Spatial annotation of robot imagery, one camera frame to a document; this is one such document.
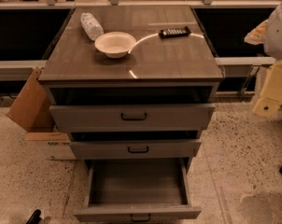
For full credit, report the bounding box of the grey bottom drawer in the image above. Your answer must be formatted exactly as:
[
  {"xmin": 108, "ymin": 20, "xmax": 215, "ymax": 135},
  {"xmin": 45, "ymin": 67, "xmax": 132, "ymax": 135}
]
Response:
[{"xmin": 75, "ymin": 158, "xmax": 201, "ymax": 224}]

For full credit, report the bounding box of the grey drawer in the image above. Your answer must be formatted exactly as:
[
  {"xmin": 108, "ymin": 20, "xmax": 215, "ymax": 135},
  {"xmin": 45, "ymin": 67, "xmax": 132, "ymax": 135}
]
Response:
[
  {"xmin": 70, "ymin": 139, "xmax": 201, "ymax": 160},
  {"xmin": 75, "ymin": 158, "xmax": 201, "ymax": 224},
  {"xmin": 49, "ymin": 104, "xmax": 215, "ymax": 133}
]

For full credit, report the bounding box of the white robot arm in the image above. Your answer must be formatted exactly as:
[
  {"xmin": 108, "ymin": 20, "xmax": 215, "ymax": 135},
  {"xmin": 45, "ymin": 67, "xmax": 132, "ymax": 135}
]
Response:
[{"xmin": 245, "ymin": 2, "xmax": 282, "ymax": 118}]

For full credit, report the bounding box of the grey drawer cabinet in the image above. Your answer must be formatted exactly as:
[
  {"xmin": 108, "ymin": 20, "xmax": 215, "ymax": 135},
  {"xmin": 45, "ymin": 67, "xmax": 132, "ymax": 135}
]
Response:
[{"xmin": 37, "ymin": 5, "xmax": 225, "ymax": 173}]

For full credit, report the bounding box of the grey middle drawer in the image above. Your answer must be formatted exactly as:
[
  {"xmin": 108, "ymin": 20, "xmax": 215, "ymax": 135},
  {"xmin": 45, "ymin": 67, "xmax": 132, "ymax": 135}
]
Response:
[{"xmin": 70, "ymin": 139, "xmax": 201, "ymax": 160}]

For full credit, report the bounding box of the grey top drawer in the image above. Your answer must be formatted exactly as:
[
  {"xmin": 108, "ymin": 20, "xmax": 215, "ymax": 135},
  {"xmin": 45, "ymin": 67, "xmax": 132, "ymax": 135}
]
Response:
[{"xmin": 49, "ymin": 104, "xmax": 215, "ymax": 133}]

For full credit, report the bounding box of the black remote control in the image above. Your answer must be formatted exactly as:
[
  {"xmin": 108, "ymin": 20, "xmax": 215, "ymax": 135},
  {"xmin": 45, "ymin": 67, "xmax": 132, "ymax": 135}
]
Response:
[{"xmin": 159, "ymin": 26, "xmax": 191, "ymax": 38}]

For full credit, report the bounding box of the white paper bowl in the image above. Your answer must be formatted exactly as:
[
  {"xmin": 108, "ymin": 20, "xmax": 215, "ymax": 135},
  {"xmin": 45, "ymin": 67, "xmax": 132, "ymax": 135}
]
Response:
[{"xmin": 94, "ymin": 32, "xmax": 136, "ymax": 59}]

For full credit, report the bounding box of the open cardboard box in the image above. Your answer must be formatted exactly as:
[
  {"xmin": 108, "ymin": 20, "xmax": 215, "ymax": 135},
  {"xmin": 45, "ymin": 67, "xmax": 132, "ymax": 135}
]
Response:
[{"xmin": 7, "ymin": 67, "xmax": 75, "ymax": 161}]

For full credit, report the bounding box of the black object bottom left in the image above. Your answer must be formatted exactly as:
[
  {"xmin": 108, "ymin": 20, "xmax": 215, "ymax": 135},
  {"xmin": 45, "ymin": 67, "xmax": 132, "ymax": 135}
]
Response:
[{"xmin": 26, "ymin": 209, "xmax": 42, "ymax": 224}]

